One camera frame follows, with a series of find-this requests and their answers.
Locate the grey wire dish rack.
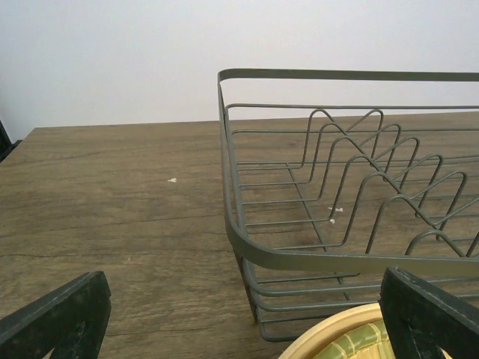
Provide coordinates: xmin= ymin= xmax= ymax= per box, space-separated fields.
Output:
xmin=217 ymin=69 xmax=478 ymax=342

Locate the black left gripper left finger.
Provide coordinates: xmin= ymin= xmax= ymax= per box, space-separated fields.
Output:
xmin=1 ymin=271 xmax=112 ymax=358

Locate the yellow bamboo-pattern plate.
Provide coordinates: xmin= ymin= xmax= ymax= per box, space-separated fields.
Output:
xmin=280 ymin=303 xmax=395 ymax=358

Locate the black frame post left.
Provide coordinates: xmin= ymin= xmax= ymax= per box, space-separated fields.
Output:
xmin=0 ymin=122 xmax=22 ymax=162

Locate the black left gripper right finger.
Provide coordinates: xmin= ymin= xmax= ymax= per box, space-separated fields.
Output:
xmin=379 ymin=267 xmax=478 ymax=358

